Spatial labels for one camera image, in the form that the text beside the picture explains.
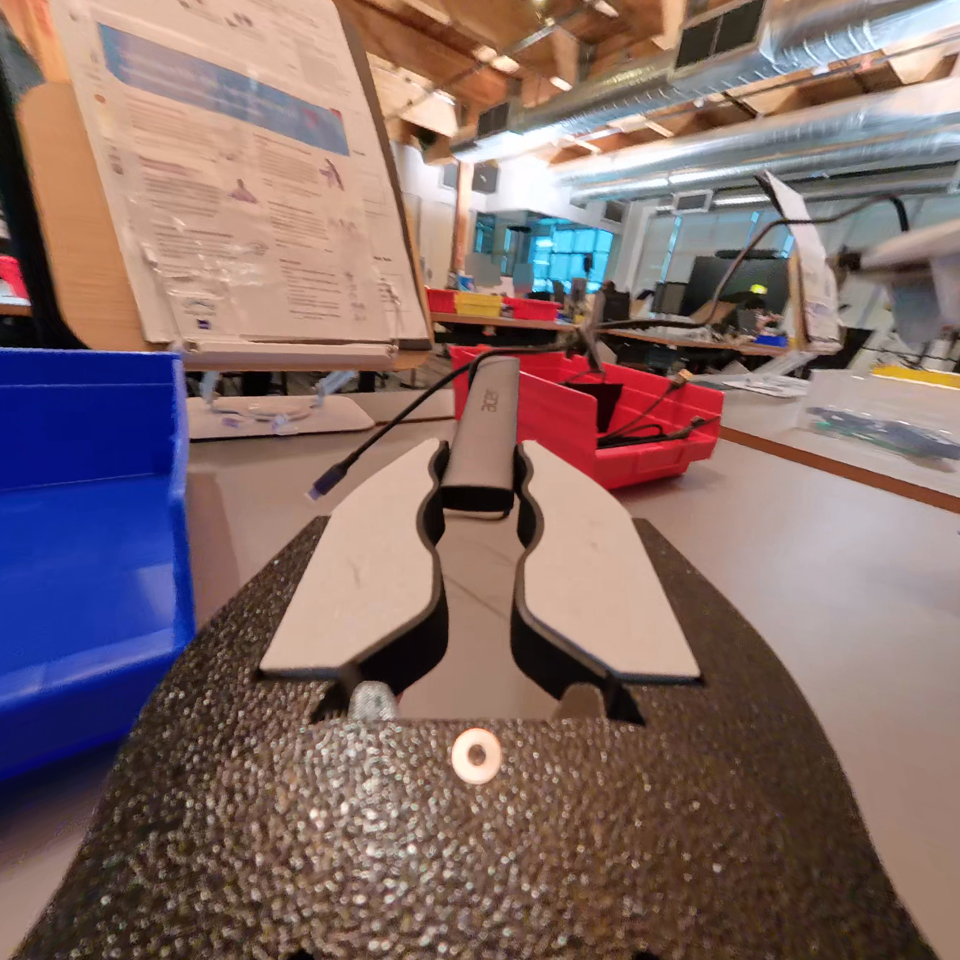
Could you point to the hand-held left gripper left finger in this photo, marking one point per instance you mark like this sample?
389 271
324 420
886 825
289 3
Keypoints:
360 577

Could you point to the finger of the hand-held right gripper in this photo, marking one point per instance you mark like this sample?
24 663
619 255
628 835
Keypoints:
907 255

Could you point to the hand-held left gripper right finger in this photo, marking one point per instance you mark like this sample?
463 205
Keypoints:
600 585

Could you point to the large red plastic bin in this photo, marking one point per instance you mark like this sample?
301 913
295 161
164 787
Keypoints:
555 420

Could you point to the grey USB hub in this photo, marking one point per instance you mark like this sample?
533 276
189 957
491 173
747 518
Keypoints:
487 435

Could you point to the blue plastic bin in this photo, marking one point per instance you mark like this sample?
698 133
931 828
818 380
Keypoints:
90 600

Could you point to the grey desk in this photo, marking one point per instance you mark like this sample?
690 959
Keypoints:
787 570

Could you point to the flat yellow bin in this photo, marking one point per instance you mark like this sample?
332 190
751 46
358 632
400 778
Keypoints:
915 376

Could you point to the clear plastic box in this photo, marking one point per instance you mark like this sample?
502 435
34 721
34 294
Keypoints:
885 397

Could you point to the white document stand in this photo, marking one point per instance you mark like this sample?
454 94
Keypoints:
810 285

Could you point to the blue green electronic parts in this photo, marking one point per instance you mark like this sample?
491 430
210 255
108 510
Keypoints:
885 435

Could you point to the black monitor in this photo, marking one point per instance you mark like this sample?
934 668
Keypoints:
739 281

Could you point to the black power adapter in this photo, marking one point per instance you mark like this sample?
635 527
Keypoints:
596 405

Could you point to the wooden edged table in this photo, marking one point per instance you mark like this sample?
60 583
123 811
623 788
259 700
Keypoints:
510 324

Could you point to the small red bin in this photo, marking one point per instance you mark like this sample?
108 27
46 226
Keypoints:
531 309
442 302

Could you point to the small yellow bin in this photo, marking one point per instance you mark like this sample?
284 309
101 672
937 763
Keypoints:
478 305

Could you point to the printed instruction sheet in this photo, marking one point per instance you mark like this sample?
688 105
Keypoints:
247 187

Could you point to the wooden document stand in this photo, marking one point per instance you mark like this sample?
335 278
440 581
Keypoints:
67 225

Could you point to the plain silver air duct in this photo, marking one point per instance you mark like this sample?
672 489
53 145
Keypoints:
787 150

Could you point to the silver air duct with grilles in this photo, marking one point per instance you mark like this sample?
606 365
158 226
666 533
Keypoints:
825 45

